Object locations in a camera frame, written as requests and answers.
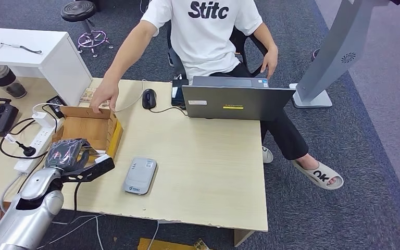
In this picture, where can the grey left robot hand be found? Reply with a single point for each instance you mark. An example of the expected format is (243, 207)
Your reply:
(65, 155)

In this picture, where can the person's right hand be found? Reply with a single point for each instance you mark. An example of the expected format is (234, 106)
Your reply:
(105, 95)

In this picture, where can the person's left hand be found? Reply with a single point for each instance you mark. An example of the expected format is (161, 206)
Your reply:
(269, 62)

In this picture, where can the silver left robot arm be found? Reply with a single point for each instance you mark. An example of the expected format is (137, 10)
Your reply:
(31, 214)

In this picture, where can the person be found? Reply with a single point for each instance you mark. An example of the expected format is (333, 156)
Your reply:
(203, 41)

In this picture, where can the grey card reader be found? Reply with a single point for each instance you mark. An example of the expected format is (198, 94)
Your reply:
(139, 176)

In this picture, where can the white power strip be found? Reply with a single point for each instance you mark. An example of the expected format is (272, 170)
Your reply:
(39, 141)

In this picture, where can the white cards stack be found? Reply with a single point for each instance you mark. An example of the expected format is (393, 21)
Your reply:
(98, 150)

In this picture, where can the black office chair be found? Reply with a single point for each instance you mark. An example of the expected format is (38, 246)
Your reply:
(241, 41)

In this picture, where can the open cardboard box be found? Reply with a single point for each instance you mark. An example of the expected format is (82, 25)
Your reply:
(89, 129)

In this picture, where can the white charger block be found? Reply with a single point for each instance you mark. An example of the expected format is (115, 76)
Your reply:
(44, 119)

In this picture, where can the black computer mouse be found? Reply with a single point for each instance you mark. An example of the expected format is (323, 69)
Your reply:
(149, 98)

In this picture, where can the black power brick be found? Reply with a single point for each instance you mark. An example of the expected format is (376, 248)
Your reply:
(56, 103)

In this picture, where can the white cabinet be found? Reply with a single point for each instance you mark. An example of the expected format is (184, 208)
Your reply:
(62, 65)

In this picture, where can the grey laptop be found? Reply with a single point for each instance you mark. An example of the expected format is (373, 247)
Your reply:
(238, 103)

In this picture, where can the grey kiosk stand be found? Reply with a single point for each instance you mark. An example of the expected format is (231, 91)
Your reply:
(338, 41)

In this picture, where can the black phone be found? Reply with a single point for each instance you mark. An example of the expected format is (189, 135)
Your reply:
(182, 93)

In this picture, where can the black round stool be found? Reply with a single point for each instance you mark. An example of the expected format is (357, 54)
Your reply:
(78, 10)

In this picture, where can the beige slipper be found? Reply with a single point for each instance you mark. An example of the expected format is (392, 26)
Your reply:
(267, 156)
(319, 176)

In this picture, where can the clear tumbler with black sleeve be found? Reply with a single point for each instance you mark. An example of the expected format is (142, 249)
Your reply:
(3, 77)

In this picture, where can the yellow cardboard box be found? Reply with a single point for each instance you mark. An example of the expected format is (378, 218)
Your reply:
(158, 245)

